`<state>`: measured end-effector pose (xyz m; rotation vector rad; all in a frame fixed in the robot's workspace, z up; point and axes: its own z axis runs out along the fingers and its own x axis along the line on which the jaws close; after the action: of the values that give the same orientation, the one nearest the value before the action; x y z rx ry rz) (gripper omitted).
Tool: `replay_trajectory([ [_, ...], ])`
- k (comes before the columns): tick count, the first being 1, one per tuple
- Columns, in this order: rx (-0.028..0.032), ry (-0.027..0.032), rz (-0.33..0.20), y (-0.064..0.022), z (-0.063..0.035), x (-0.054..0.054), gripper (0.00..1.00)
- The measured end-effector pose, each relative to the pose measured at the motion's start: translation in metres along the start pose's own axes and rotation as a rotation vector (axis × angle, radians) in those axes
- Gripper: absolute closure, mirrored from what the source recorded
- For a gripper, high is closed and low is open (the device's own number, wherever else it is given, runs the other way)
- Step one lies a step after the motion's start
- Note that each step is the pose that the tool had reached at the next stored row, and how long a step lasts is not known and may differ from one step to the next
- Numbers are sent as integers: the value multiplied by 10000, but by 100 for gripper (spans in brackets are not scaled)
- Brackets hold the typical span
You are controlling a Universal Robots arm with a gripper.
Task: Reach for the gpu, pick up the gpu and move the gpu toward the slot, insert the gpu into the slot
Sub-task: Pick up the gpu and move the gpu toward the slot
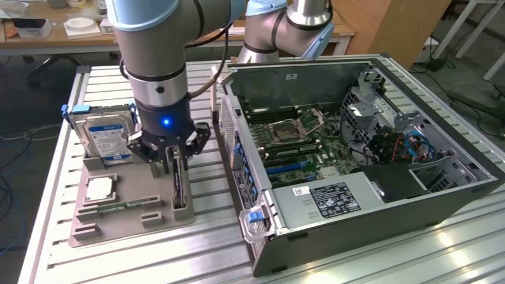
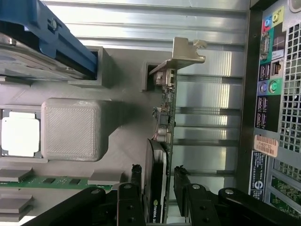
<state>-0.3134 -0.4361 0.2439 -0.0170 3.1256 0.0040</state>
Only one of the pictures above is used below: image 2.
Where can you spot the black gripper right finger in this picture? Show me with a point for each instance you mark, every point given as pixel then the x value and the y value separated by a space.
pixel 195 207

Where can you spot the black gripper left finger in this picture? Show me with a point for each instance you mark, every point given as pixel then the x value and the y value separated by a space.
pixel 131 202

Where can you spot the green RAM stick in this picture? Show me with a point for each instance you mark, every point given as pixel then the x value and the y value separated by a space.
pixel 58 182

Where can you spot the grey 3D-printed parts rack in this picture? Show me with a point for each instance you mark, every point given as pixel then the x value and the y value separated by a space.
pixel 122 94

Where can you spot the silver CPU chip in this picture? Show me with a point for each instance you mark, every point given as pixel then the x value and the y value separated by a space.
pixel 20 134

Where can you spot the open black PC case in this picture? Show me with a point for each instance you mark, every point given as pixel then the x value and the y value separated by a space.
pixel 291 94

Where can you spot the hard disk in blue caddy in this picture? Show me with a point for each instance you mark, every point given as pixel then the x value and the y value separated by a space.
pixel 58 42

